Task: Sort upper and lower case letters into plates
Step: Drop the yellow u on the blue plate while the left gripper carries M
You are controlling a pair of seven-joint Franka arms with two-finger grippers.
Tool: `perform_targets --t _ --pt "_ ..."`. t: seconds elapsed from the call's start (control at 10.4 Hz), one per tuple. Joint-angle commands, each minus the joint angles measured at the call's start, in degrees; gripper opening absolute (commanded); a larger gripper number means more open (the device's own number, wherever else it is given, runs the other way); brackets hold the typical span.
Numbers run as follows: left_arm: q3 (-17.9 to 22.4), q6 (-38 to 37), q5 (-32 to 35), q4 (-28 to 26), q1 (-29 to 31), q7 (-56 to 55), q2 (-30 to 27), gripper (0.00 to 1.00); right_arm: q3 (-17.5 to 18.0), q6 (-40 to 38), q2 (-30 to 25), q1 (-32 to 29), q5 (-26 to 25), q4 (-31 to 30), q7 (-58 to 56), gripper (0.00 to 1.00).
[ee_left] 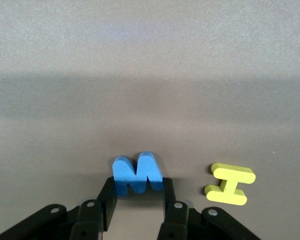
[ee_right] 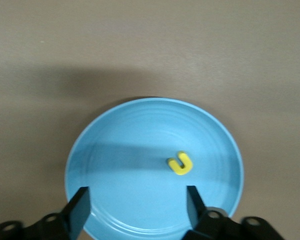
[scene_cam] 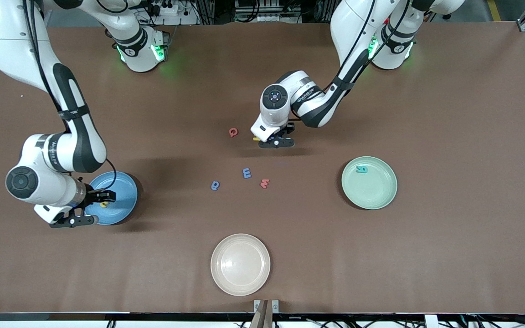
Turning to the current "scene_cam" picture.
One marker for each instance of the white power strip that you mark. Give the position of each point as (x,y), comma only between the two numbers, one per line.
(167,9)

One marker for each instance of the black white table edge rail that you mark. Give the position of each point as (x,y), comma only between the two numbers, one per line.
(107,316)

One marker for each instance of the blue letter a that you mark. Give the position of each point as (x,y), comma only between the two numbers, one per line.
(214,186)

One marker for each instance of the blue plate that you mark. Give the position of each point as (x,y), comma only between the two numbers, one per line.
(123,191)

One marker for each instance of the beige plate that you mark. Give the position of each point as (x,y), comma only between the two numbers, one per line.
(240,264)

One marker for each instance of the red letter Q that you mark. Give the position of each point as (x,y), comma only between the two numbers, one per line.
(232,133)

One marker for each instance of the teal letter R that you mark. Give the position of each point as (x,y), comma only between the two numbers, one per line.
(362,169)

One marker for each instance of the green plate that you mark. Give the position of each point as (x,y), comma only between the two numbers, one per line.
(374,187)

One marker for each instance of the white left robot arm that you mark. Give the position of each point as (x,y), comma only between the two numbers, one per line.
(349,27)

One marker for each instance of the black equipment rack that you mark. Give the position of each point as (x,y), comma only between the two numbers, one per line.
(267,9)

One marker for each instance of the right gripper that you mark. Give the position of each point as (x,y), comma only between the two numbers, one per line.
(92,197)

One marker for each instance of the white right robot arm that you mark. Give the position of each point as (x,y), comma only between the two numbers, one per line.
(12,45)

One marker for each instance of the red letter m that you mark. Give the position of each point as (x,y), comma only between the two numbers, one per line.
(265,184)

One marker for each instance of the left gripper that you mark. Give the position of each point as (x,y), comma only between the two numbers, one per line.
(288,129)

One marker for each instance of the metal table edge bracket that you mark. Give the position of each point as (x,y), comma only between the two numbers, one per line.
(266,314)

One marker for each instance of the blue letter e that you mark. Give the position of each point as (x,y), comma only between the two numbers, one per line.
(246,173)

